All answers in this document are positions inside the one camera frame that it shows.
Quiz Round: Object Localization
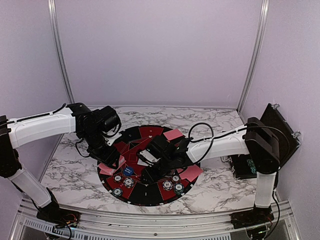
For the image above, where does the red playing card deck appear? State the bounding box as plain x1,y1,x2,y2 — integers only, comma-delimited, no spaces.
98,154,127,172

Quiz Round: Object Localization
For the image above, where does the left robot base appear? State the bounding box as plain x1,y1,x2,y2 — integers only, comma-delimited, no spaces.
36,202,80,228

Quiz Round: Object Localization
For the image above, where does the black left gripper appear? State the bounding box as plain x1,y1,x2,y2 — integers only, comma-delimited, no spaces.
81,128,120,169

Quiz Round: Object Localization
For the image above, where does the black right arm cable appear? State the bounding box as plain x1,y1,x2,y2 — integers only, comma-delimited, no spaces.
187,122,291,211

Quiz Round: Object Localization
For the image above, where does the black poker chip case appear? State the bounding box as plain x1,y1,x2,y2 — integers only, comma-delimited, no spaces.
230,103,300,179

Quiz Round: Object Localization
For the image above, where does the single red playing card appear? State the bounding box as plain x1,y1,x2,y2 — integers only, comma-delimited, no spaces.
98,163,120,176

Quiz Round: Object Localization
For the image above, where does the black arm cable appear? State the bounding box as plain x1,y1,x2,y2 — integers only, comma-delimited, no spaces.
187,122,291,211
0,102,68,128

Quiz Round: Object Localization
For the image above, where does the round red black poker mat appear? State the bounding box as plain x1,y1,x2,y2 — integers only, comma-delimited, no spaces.
97,125,198,207

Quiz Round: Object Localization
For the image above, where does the left aluminium frame post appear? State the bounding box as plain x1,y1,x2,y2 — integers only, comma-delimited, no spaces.
47,0,77,110

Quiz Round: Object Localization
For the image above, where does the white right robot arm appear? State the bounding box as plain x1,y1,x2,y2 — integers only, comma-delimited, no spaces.
137,117,280,224

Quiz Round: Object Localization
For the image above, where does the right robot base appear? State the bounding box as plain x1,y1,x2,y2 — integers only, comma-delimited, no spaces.
230,206,275,239

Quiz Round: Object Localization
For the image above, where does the aluminium frame post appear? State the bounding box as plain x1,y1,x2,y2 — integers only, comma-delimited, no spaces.
236,0,270,115
47,0,77,110

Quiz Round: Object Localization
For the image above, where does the red brown poker chip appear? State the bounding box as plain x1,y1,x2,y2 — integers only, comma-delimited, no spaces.
172,175,180,183
113,175,123,183

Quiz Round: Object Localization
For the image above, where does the right aluminium frame post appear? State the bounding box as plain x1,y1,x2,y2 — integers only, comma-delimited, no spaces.
236,0,270,115

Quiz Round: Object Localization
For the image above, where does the aluminium front rail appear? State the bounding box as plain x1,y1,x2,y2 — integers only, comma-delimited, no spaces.
8,198,301,240

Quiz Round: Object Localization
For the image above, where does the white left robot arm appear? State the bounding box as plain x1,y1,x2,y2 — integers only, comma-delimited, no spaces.
0,102,122,223

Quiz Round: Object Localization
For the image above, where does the blue small blind button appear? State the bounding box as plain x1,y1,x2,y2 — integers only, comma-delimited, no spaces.
123,166,136,177

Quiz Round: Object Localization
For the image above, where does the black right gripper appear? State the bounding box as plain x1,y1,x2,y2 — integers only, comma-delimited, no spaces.
140,156,174,186

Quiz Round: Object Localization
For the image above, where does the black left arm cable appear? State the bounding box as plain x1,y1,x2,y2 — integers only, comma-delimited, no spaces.
0,102,68,128

